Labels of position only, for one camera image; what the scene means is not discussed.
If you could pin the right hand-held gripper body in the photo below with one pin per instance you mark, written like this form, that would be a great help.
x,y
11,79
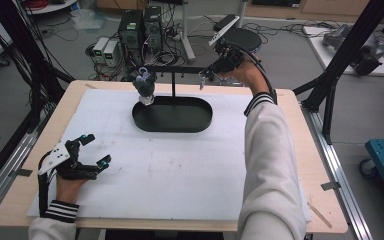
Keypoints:
x,y
228,56

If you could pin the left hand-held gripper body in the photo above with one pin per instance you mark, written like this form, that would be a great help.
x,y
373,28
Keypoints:
x,y
70,163

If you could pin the black key rack oval tray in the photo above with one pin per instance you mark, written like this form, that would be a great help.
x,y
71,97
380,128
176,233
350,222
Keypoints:
x,y
173,116

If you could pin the person's left hand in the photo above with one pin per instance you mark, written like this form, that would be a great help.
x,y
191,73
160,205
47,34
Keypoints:
x,y
68,190

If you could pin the person's right hand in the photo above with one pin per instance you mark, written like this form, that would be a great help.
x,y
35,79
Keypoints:
x,y
250,76

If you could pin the round black stool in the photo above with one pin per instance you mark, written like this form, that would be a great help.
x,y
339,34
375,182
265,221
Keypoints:
x,y
246,40

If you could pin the grey tape piece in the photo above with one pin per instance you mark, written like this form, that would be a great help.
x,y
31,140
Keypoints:
x,y
21,172
330,186

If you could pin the white desk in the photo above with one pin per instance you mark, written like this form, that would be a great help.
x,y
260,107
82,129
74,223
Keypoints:
x,y
185,26

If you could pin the white foam mat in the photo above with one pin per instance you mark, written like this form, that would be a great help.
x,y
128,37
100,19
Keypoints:
x,y
153,173

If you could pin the black computer tower green label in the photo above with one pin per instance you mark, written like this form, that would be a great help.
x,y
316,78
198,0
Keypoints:
x,y
131,33

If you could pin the grey power supply unit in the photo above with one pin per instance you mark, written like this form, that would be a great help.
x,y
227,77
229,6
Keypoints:
x,y
111,53
100,48

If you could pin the white floor board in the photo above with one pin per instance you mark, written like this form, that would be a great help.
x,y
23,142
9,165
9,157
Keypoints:
x,y
316,40

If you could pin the wooden cabinet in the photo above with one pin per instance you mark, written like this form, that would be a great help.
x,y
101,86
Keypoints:
x,y
313,10

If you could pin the clear plastic bag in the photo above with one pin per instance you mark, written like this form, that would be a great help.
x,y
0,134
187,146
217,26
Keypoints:
x,y
88,18

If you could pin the grey machine part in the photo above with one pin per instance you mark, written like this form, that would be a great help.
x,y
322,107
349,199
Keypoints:
x,y
363,50

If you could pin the round white table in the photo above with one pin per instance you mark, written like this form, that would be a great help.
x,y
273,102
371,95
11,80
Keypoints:
x,y
53,7

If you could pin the thin wooden stick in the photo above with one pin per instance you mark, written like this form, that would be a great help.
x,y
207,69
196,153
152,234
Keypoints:
x,y
320,215

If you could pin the aluminium rail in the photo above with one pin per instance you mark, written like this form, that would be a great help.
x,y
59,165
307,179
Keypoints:
x,y
10,156
336,173

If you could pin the black metal frame post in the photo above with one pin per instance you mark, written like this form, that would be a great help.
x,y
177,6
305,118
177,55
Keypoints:
x,y
13,26
350,46

